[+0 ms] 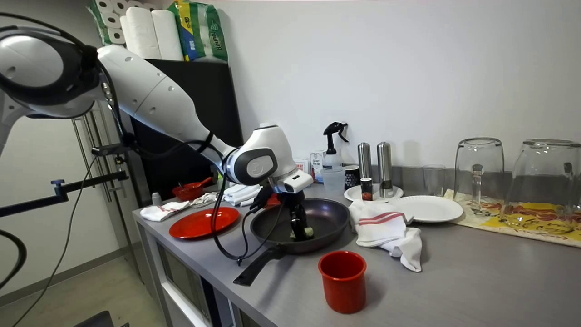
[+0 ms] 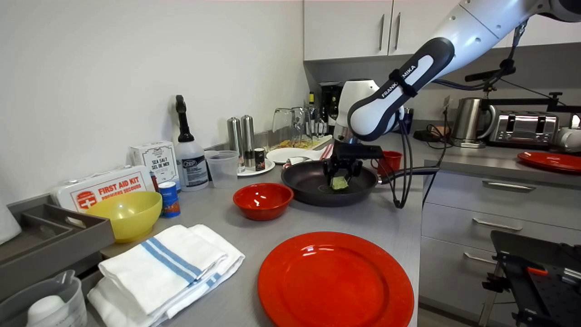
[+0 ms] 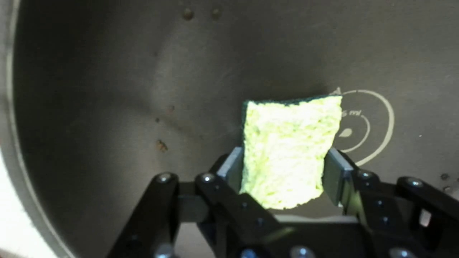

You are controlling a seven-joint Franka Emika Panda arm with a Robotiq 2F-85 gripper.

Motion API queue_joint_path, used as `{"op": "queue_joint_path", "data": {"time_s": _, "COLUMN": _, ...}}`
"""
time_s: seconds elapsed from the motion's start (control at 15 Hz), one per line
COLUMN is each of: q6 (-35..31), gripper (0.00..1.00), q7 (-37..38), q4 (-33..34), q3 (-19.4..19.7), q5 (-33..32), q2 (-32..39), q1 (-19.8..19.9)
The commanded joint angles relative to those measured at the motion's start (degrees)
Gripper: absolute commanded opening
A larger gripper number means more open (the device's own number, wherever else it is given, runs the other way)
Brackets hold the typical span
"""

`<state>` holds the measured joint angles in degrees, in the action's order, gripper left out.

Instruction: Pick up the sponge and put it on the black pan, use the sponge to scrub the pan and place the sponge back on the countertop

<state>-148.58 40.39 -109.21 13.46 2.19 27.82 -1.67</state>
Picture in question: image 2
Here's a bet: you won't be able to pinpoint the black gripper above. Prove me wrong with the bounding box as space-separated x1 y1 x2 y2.
326 148 367 186

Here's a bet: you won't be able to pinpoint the yellow green sponge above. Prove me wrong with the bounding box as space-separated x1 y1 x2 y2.
329 175 351 193

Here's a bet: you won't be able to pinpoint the black frying pan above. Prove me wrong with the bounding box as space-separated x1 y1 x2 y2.
280 160 442 209

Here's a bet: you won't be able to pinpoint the white towel red stripe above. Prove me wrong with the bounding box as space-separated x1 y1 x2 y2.
282 144 336 175

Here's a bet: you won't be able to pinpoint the red cup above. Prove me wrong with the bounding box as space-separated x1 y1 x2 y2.
378 149 404 178

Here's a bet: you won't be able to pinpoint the yellow patterned mat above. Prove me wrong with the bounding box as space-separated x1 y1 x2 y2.
275 135 335 153

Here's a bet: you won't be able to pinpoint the large white plate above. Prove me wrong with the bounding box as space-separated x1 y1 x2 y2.
266 146 324 168

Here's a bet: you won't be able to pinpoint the upturned glass pitcher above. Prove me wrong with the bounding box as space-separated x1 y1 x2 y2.
295 104 329 140
269 106 306 146

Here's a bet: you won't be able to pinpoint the black coffee machine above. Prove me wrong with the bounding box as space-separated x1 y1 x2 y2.
318 82 342 133

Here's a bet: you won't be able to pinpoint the red bowl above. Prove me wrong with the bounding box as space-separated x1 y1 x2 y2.
233 182 297 222

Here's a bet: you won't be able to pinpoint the dark blue container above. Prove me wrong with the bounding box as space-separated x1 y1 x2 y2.
402 108 418 133

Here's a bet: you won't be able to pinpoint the small white plate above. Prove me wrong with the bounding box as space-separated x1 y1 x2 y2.
235 158 278 180

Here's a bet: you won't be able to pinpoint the silver shaker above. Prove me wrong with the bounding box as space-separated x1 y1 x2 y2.
240 113 257 169
228 117 244 153

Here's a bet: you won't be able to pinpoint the large red plate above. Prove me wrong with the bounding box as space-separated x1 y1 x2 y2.
257 231 418 327

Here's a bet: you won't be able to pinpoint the clear plastic container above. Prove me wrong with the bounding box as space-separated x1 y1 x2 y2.
204 149 242 182

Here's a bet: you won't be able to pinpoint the grey drawer cabinet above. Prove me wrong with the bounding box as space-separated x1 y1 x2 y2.
418 158 581 324

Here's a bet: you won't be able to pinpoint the steel kettle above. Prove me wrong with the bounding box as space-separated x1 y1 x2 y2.
453 97 500 151

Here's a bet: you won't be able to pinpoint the white spray bottle black nozzle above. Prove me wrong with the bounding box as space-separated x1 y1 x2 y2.
173 93 215 191

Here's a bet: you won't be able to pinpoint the small blue can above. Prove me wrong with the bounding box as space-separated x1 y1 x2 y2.
157 180 182 220

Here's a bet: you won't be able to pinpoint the small white printed box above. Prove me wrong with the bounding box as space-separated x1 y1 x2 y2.
129 140 180 187

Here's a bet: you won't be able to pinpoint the silver toaster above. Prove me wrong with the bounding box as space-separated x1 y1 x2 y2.
487 111 562 151

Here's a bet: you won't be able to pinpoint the folded white towel blue stripes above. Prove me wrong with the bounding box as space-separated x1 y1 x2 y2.
86 224 247 327

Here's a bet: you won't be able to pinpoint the red plate with rim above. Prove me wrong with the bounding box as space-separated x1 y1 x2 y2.
516 149 581 177

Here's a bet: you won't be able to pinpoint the yellow green bowl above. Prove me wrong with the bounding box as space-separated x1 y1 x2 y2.
82 191 164 246

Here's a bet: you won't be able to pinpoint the white mug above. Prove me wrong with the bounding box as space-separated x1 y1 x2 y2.
558 126 581 155

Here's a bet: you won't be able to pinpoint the black stand with red parts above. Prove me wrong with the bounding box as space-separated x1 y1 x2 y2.
482 229 581 327

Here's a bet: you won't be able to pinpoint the white first aid kit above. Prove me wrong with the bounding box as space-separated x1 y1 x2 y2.
51 166 157 215

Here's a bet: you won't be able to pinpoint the clear plastic measuring cup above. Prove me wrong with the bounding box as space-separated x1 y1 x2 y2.
0 269 90 327

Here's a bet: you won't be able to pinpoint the grey tray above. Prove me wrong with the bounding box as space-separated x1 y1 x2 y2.
0 193 117 304

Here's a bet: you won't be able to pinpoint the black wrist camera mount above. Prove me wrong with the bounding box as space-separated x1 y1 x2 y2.
335 138 385 160

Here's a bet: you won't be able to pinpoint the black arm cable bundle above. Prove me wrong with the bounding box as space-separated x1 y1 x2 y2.
387 20 529 211

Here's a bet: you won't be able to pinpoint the white wall cabinets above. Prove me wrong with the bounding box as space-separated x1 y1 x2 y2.
304 0 581 62

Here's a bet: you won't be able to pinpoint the black camera on mount arm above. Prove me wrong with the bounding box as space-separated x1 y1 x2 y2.
464 66 581 117

